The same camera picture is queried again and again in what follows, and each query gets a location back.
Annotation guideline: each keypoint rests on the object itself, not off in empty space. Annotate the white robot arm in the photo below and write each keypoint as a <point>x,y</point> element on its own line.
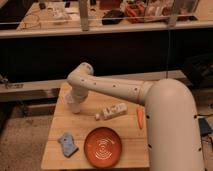
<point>173,134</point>

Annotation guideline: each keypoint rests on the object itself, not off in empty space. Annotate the orange ceramic bowl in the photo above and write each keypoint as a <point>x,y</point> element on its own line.
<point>103,147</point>

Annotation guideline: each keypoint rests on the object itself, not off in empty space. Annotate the orange carrot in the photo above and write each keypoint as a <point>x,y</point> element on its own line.
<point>140,116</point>

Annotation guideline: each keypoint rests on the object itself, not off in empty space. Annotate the wooden table board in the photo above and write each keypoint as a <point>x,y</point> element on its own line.
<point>134,140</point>

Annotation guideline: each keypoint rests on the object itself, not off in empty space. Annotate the blue sponge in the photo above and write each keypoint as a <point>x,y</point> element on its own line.
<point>67,144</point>

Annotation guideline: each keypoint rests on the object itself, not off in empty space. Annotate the black bag on bench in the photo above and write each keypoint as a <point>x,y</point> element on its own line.
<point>112,17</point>

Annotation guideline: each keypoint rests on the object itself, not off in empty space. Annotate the orange item on bench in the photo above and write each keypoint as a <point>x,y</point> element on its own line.
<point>135,13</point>

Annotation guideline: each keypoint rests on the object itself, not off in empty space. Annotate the metal post left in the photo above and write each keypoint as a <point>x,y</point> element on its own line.
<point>83,10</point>

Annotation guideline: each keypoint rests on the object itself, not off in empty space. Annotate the metal post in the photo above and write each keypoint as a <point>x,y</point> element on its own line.
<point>83,10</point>
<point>174,13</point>

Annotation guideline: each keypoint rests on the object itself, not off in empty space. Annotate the metal post right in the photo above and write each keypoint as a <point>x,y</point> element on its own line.
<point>174,13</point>

